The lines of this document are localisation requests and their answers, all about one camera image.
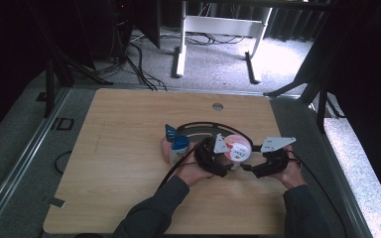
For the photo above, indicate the black tape rectangle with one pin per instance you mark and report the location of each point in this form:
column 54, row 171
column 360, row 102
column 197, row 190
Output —
column 64, row 124

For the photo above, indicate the white desk frame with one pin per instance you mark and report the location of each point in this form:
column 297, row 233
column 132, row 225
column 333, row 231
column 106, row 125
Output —
column 223, row 24

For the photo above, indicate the black metal stand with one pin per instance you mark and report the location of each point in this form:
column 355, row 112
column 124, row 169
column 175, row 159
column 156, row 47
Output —
column 51, row 82
column 320, row 102

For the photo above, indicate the dark computer tower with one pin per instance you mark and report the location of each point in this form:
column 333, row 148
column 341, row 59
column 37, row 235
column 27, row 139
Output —
column 112, row 29

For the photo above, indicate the pink round cream jar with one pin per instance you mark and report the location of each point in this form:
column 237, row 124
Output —
column 239, row 150

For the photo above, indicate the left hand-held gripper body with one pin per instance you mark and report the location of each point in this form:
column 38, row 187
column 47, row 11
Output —
column 205, row 158

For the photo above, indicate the grey tape strip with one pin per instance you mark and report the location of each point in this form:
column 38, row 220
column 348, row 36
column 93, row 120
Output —
column 55, row 201

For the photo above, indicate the black slotted corner shelf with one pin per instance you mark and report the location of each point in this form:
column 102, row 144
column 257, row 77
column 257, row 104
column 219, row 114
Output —
column 198, row 132

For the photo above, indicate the dark curtain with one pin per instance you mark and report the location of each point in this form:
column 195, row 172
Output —
column 294, row 23

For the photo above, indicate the person's left hand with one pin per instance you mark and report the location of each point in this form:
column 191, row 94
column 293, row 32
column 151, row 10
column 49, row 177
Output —
column 190, row 172

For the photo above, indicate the person's right hand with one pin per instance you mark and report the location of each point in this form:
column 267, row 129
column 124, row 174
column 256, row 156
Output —
column 294, row 175

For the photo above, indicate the pink bottle with blue cap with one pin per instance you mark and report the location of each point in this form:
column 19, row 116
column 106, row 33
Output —
column 166, row 152

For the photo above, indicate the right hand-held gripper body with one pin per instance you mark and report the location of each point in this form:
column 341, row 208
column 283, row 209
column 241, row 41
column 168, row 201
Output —
column 276, row 162

